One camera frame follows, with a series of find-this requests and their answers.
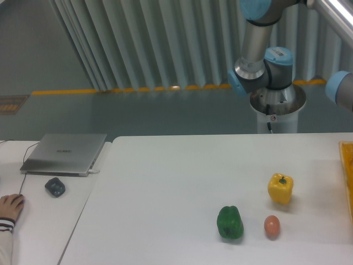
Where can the person's hand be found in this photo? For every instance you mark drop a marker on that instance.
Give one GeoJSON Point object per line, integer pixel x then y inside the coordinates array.
{"type": "Point", "coordinates": [11, 206]}

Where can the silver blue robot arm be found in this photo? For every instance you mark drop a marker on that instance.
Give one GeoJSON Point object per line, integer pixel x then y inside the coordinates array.
{"type": "Point", "coordinates": [266, 72]}

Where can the striped sleeve forearm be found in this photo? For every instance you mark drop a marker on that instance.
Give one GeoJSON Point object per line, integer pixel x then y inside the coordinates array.
{"type": "Point", "coordinates": [7, 226]}

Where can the yellow basket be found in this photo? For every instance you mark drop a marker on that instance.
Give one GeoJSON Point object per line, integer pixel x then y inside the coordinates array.
{"type": "Point", "coordinates": [345, 149]}

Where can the black small device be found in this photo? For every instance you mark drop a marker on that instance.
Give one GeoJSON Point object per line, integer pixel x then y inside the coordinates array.
{"type": "Point", "coordinates": [55, 187]}

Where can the silver laptop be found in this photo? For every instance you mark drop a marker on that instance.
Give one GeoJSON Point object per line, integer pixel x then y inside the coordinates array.
{"type": "Point", "coordinates": [64, 155]}

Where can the green bell pepper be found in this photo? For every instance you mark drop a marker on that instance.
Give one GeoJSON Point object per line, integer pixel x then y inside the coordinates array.
{"type": "Point", "coordinates": [229, 223]}

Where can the brown egg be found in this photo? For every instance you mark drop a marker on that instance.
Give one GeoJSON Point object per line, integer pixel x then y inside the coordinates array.
{"type": "Point", "coordinates": [272, 226]}

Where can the yellow bell pepper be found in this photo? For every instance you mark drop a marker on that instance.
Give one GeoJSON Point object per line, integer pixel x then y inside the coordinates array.
{"type": "Point", "coordinates": [280, 188]}

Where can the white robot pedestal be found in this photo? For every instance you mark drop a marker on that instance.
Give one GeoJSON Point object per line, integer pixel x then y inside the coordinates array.
{"type": "Point", "coordinates": [277, 111]}

